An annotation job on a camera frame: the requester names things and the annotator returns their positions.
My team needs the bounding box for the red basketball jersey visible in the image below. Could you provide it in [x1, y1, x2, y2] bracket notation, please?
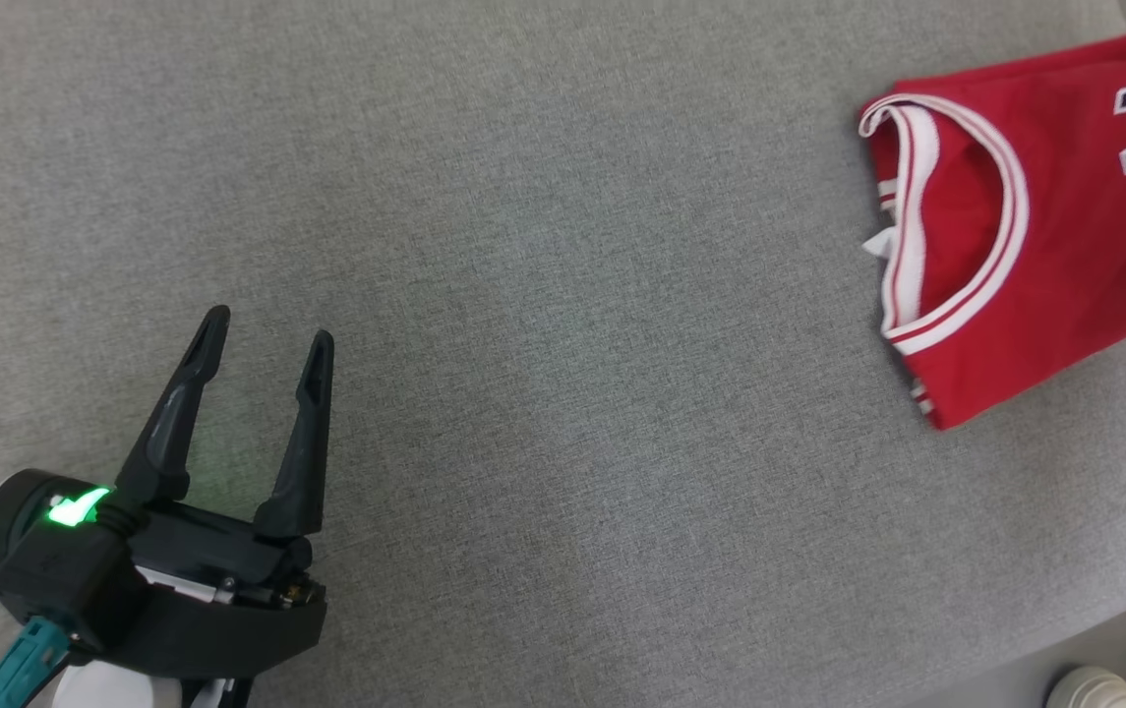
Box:
[858, 25, 1126, 432]

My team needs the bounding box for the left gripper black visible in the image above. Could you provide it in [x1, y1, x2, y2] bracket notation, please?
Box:
[94, 305, 336, 682]

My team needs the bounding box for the white shoe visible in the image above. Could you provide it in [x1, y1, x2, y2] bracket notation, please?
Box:
[1044, 666, 1126, 708]

